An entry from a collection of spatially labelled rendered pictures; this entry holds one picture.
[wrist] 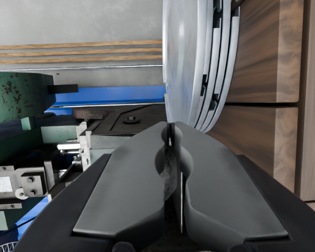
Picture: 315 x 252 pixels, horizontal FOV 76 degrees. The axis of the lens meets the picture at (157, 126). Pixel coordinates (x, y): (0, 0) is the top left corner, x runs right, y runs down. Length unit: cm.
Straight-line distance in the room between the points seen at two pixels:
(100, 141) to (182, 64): 47
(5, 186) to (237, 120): 104
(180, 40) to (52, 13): 209
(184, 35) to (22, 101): 81
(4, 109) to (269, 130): 87
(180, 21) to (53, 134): 106
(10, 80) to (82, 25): 136
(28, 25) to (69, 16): 39
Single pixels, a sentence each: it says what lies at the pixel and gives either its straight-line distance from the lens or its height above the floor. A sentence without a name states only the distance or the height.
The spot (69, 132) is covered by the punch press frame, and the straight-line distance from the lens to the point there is 121.
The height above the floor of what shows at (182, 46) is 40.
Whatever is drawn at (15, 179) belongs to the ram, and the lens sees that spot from 110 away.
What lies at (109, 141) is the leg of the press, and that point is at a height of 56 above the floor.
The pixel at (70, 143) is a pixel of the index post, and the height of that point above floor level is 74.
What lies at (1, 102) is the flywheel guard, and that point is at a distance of 92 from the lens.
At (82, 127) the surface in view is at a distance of 96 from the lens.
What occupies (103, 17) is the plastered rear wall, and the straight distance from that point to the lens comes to 218.
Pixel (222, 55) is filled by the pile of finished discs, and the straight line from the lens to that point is 22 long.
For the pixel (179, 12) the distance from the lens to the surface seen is 27.
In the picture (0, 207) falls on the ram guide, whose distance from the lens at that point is 115.
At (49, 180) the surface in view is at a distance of 105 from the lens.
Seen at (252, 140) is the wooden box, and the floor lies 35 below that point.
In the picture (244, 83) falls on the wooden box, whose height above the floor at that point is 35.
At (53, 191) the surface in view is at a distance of 82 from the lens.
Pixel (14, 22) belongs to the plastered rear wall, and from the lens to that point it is 243.
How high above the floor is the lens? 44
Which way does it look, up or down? 3 degrees down
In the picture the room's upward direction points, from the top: 92 degrees counter-clockwise
